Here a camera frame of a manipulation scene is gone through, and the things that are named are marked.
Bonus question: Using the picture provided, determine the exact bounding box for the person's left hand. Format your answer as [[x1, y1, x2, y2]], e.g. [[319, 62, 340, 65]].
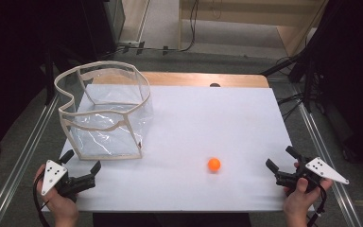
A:
[[33, 164, 80, 227]]

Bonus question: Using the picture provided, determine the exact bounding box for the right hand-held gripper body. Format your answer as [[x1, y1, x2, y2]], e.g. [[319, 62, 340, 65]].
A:
[[274, 155, 351, 194]]

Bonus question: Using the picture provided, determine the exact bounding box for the dark curtain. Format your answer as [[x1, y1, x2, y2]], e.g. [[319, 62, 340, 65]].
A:
[[305, 0, 363, 171], [0, 0, 108, 155]]

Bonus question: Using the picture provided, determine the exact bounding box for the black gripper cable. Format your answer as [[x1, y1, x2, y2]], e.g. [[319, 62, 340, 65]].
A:
[[32, 171, 52, 227], [306, 183, 329, 227]]

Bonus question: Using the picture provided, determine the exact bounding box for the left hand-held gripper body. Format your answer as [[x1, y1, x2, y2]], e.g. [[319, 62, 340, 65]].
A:
[[40, 159, 96, 203]]

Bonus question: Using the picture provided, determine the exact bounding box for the black floor cable bundle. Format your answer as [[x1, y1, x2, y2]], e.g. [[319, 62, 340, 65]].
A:
[[277, 91, 306, 122]]

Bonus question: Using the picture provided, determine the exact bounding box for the clear plastic bag beige trim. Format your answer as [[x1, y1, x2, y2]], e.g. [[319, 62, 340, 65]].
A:
[[54, 60, 155, 161]]

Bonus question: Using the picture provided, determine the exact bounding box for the wooden table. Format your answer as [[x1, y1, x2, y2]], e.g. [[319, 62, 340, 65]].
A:
[[91, 71, 270, 89]]

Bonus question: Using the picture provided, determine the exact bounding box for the metal floor rail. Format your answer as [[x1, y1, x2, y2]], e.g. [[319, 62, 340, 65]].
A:
[[296, 100, 363, 227], [0, 94, 61, 227]]

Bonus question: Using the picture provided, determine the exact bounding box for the person's dark clothing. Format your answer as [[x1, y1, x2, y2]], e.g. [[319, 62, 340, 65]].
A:
[[93, 212, 252, 227]]

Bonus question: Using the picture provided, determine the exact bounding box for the light wooden furniture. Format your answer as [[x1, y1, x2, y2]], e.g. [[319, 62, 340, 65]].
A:
[[178, 0, 330, 58]]

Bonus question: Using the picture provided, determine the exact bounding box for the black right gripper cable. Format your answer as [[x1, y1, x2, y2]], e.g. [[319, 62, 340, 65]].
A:
[[306, 183, 329, 227]]

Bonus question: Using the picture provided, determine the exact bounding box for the black upright pole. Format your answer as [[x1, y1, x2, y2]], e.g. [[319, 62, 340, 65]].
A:
[[42, 46, 56, 107]]

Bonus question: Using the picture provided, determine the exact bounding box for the orange ball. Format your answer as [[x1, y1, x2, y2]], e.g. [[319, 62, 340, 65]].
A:
[[207, 157, 222, 173]]

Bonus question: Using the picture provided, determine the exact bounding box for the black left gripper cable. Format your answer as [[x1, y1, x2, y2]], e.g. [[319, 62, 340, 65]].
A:
[[32, 171, 52, 227]]

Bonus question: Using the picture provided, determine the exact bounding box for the person's right hand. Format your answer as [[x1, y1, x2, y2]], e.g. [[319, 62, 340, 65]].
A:
[[283, 162, 334, 227]]

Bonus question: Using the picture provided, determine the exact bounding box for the black stand leg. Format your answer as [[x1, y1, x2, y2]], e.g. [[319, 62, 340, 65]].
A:
[[261, 53, 313, 79]]

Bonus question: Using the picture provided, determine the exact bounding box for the white board sheet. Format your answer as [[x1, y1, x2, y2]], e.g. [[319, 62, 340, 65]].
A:
[[42, 83, 315, 213]]

